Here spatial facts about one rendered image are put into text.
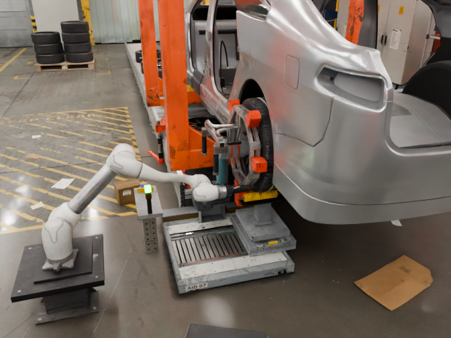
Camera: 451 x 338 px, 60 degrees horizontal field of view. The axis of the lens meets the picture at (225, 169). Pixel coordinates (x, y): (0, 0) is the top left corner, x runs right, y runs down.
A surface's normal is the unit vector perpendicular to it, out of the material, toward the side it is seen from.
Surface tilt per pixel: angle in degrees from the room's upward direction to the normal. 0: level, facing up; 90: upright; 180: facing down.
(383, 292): 2
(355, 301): 0
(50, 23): 90
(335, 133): 89
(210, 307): 0
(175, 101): 90
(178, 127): 90
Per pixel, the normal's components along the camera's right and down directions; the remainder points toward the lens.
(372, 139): -0.11, 0.39
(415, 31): 0.29, 0.40
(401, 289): -0.01, -0.90
